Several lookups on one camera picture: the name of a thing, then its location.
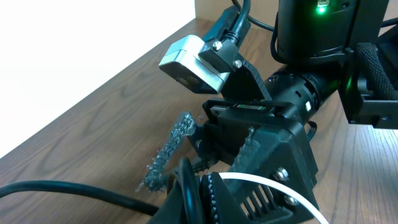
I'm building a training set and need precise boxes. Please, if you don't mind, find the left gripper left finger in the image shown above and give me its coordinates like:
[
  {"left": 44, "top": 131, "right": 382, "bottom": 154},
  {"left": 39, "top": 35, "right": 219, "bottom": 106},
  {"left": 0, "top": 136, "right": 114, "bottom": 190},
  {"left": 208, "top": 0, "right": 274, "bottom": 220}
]
[{"left": 147, "top": 172, "right": 195, "bottom": 224}]

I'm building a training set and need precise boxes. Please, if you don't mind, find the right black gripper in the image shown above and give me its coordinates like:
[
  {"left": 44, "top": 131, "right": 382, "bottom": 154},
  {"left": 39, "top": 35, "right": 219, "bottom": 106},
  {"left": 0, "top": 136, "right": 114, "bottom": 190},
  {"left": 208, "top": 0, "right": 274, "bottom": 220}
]
[{"left": 203, "top": 98, "right": 319, "bottom": 223}]

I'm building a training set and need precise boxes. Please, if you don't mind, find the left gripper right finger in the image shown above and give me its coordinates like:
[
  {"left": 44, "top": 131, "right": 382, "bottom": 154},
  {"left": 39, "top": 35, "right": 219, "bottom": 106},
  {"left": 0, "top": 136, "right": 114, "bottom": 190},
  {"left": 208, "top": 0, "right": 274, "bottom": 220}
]
[{"left": 200, "top": 172, "right": 249, "bottom": 224}]

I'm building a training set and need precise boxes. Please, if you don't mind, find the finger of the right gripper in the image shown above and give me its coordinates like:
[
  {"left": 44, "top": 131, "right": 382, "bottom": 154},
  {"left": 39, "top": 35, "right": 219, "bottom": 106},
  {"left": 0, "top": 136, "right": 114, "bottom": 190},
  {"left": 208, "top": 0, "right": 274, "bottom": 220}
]
[{"left": 137, "top": 111, "right": 197, "bottom": 192}]

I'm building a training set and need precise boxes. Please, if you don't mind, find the black usb cable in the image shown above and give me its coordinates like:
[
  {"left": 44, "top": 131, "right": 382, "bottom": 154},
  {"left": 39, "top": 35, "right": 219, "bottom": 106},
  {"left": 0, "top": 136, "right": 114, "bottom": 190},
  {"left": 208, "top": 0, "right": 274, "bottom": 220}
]
[{"left": 0, "top": 157, "right": 206, "bottom": 224}]

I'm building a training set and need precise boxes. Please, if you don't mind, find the white usb cable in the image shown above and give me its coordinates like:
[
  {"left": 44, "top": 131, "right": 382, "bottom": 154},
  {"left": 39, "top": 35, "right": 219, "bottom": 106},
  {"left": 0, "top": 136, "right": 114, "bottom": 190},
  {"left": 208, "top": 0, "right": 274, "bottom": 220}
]
[{"left": 219, "top": 172, "right": 330, "bottom": 224}]

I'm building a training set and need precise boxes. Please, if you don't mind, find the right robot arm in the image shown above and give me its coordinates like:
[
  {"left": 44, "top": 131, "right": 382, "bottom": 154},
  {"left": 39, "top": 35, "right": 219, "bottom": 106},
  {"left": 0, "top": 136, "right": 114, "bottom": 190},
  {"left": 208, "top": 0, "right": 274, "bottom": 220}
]
[{"left": 143, "top": 0, "right": 397, "bottom": 223}]

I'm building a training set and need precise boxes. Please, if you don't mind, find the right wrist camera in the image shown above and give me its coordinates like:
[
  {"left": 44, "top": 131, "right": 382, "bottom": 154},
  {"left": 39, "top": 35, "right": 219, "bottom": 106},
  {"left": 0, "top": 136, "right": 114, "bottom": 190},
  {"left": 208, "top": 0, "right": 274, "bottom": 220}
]
[{"left": 159, "top": 35, "right": 229, "bottom": 95}]

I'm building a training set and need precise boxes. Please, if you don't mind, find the right camera cable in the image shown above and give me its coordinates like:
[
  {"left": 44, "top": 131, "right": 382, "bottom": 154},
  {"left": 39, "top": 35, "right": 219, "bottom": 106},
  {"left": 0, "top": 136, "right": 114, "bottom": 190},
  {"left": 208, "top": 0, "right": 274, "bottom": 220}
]
[{"left": 223, "top": 0, "right": 280, "bottom": 43}]

